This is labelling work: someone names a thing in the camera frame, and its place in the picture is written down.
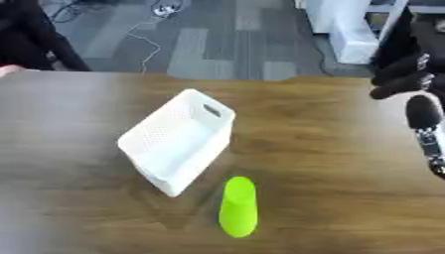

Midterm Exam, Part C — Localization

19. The white perforated plastic basket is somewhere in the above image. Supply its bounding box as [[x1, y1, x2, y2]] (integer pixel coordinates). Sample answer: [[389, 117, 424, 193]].
[[116, 88, 238, 198]]

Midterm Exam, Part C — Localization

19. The person's hand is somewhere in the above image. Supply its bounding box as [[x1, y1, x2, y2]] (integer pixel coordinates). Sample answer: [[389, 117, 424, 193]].
[[0, 63, 28, 78]]

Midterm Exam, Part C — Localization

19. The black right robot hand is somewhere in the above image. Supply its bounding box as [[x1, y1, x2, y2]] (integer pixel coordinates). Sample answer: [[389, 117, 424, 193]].
[[369, 52, 445, 182]]

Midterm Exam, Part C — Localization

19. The black cable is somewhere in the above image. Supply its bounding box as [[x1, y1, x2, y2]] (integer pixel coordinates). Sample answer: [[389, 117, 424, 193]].
[[49, 0, 124, 24]]

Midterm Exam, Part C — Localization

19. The white furniture base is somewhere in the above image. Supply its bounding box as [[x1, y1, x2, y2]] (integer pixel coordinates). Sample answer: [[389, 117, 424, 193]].
[[293, 0, 410, 65]]

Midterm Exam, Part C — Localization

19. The white cable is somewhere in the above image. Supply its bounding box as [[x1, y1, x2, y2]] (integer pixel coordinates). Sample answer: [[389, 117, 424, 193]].
[[123, 0, 188, 74]]

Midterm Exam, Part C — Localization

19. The lime green slipper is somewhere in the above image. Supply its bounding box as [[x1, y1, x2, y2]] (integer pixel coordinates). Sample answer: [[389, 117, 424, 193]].
[[217, 176, 259, 239]]

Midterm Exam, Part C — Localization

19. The person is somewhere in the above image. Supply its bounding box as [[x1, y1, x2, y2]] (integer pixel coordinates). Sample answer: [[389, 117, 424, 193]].
[[0, 0, 92, 72]]

